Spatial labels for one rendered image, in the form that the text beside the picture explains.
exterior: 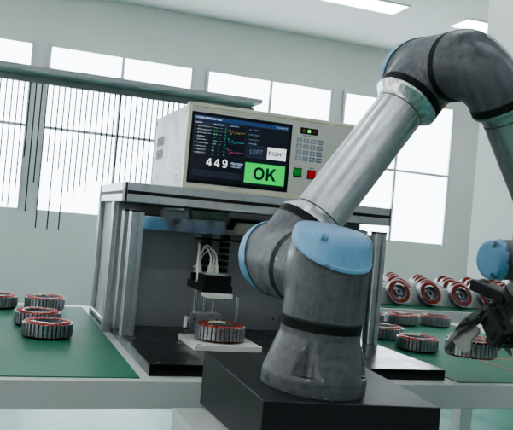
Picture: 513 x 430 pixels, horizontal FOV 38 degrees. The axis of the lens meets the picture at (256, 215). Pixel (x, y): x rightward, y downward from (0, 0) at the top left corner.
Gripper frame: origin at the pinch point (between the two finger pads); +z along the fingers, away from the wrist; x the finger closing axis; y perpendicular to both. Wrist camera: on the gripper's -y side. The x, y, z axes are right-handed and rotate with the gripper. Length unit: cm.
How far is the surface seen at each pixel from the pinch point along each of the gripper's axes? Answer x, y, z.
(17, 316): -92, -35, 38
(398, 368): -18.7, 4.7, 2.5
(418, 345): 5.5, -18.0, 21.6
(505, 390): 5.5, 9.9, 1.6
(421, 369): -13.2, 4.9, 2.3
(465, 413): 66, -40, 83
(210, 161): -54, -48, -5
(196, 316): -53, -24, 22
